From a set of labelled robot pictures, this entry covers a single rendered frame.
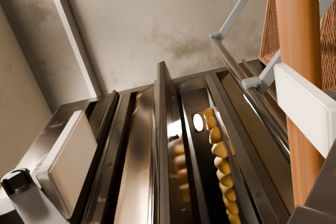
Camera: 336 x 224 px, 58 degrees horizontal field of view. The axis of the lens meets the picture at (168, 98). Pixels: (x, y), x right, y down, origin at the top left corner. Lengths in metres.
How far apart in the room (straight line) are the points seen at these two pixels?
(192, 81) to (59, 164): 1.67
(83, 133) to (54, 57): 3.80
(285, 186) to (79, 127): 0.84
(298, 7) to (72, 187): 0.19
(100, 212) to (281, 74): 0.89
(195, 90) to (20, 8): 2.63
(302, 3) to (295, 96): 0.09
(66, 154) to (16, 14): 3.84
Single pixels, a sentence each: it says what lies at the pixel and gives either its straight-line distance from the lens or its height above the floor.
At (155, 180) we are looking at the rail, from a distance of 0.82.
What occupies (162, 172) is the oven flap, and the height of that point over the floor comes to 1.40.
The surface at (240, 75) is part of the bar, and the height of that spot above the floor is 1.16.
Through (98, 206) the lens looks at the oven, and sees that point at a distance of 1.06.
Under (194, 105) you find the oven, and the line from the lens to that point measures 1.88.
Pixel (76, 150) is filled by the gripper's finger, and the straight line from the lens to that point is 0.19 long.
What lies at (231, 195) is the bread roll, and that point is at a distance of 1.57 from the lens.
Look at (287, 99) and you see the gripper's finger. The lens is 0.20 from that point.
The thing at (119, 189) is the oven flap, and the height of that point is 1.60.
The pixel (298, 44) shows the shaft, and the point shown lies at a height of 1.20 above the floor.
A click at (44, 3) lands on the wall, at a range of 3.86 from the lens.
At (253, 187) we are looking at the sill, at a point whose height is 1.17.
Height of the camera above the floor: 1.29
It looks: 4 degrees up
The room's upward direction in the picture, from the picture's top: 103 degrees counter-clockwise
